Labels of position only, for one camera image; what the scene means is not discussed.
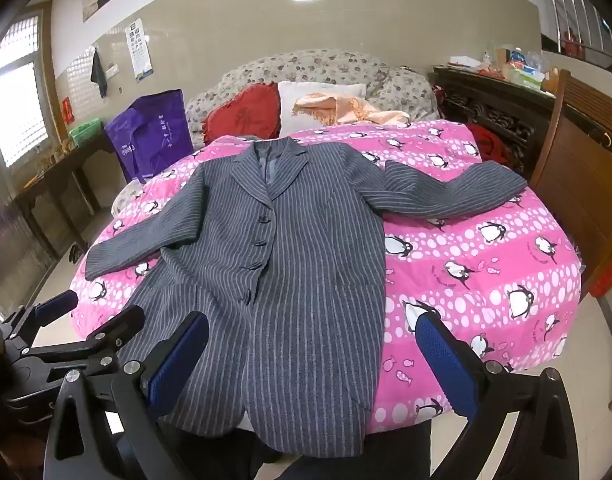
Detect grey pinstriped coat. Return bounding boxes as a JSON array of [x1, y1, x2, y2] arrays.
[[84, 139, 529, 458]]

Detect person's dark trousers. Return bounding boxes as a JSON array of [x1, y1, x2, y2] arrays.
[[156, 420, 432, 480]]

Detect green plastic basket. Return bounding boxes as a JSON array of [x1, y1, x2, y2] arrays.
[[68, 117, 102, 147]]

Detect eye chart wall calendar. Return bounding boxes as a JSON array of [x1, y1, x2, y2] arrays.
[[125, 17, 154, 83]]

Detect red cloth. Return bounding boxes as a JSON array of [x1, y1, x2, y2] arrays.
[[468, 124, 514, 168]]

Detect metal stair railing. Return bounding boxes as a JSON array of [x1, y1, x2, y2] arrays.
[[535, 0, 612, 68]]

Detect dark carved wooden cabinet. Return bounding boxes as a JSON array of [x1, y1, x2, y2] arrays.
[[432, 65, 559, 171]]

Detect peach fringed shawl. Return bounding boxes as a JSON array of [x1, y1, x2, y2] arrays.
[[293, 92, 412, 127]]

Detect dark hanging cloth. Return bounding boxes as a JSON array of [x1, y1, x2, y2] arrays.
[[90, 47, 108, 99]]

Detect white pillow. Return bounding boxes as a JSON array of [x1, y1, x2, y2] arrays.
[[277, 81, 367, 138]]

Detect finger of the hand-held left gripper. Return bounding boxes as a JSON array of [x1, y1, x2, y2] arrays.
[[0, 289, 80, 350], [15, 304, 147, 379]]

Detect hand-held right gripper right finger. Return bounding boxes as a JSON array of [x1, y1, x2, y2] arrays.
[[415, 310, 594, 480]]

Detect latticed window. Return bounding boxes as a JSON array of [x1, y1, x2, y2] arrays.
[[0, 2, 54, 191]]

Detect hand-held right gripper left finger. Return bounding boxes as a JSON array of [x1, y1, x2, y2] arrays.
[[38, 310, 210, 480]]

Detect pink penguin print blanket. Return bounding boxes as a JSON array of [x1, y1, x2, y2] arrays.
[[68, 120, 584, 441]]

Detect brown wooden chair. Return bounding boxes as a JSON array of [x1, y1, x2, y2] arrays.
[[528, 69, 612, 301]]

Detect dark wooden side table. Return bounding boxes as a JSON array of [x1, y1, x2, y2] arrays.
[[13, 132, 122, 266]]

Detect red fringed cushion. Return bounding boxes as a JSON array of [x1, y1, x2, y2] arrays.
[[202, 84, 282, 146]]

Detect purple shopping bag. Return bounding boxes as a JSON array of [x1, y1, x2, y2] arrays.
[[104, 89, 194, 184]]

